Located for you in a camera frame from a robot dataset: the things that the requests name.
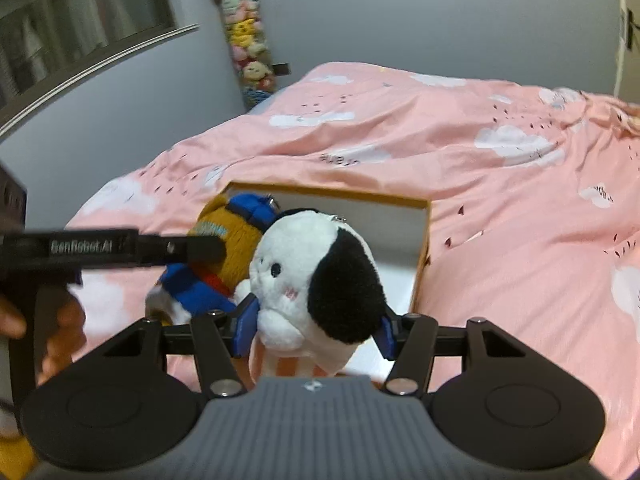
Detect pink printed blanket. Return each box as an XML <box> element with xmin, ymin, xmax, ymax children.
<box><xmin>65</xmin><ymin>62</ymin><xmax>640</xmax><ymax>477</ymax></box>

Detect white plush dog black ears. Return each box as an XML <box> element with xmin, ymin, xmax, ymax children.
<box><xmin>235</xmin><ymin>208</ymin><xmax>386</xmax><ymax>379</ymax></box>

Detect brown plush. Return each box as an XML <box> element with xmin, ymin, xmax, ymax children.
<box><xmin>145</xmin><ymin>192</ymin><xmax>281</xmax><ymax>326</ymax></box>

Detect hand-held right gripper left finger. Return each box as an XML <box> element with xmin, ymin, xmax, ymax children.
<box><xmin>100</xmin><ymin>294</ymin><xmax>262</xmax><ymax>398</ymax></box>

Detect yellow cardboard box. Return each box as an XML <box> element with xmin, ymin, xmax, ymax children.
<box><xmin>215</xmin><ymin>180</ymin><xmax>434</xmax><ymax>386</ymax></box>

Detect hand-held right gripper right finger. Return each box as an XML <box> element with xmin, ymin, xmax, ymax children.
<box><xmin>374</xmin><ymin>312</ymin><xmax>534</xmax><ymax>398</ymax></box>

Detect person's left hand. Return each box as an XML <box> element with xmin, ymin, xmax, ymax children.
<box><xmin>0</xmin><ymin>294</ymin><xmax>87</xmax><ymax>386</ymax></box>

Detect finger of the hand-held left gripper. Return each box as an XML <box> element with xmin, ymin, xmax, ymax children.
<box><xmin>137</xmin><ymin>233</ymin><xmax>227</xmax><ymax>266</ymax></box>

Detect hanging plush toy column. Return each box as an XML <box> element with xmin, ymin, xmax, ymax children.
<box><xmin>205</xmin><ymin>0</ymin><xmax>279</xmax><ymax>111</ymax></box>

